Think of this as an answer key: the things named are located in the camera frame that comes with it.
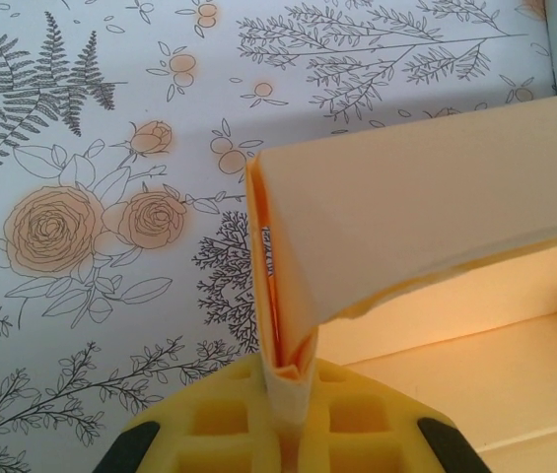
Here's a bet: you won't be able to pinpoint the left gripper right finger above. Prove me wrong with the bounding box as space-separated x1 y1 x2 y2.
302 358 486 473

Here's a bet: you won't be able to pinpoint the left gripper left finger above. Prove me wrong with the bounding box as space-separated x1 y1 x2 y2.
103 355 284 473

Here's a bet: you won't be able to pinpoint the orange paper box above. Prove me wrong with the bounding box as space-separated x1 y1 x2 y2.
245 91 557 473

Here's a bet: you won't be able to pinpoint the floral patterned table cover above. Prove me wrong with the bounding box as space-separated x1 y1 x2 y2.
0 0 557 473

